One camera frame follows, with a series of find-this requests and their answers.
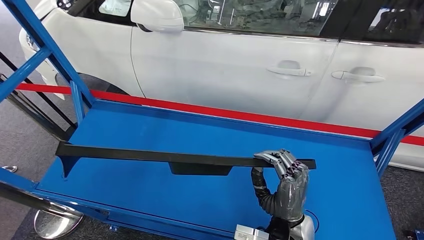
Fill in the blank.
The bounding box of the black plastic plate frame part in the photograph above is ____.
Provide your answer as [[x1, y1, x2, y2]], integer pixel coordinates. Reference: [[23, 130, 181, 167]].
[[55, 140, 317, 180]]

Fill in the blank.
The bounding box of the blue metal shelf rack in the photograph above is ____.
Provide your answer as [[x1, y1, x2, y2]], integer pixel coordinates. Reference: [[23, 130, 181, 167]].
[[0, 0, 424, 240]]

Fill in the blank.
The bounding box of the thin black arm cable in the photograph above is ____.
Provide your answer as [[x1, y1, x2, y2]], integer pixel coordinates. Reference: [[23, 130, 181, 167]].
[[304, 209, 321, 233]]

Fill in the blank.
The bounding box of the chrome stanchion with round base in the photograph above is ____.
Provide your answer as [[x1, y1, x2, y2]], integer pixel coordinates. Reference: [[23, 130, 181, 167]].
[[0, 180, 85, 240]]

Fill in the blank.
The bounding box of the white car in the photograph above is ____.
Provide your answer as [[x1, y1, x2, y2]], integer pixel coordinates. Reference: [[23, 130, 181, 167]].
[[18, 0, 424, 171]]

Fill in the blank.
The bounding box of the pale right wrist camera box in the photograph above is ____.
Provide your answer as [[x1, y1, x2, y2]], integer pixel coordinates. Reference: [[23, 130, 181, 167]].
[[234, 224, 271, 240]]

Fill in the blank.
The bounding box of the red barrier belt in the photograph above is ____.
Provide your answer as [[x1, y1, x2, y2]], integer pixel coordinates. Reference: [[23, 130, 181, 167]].
[[15, 82, 424, 147]]

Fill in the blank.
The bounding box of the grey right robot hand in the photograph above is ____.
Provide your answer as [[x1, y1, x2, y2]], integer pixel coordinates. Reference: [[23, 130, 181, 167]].
[[250, 149, 311, 222]]

